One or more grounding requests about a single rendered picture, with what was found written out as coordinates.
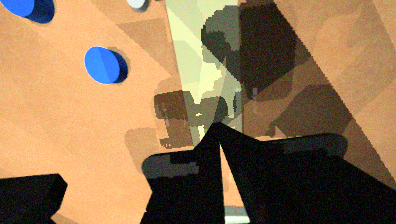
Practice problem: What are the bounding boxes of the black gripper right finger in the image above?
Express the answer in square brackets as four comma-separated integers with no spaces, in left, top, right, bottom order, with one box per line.
[216,122,349,222]

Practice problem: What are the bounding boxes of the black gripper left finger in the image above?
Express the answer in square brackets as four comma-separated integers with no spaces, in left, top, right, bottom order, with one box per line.
[141,123,226,224]

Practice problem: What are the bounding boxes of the pale yellow strip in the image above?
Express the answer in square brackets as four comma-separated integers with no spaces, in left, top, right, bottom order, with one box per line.
[165,0,242,148]

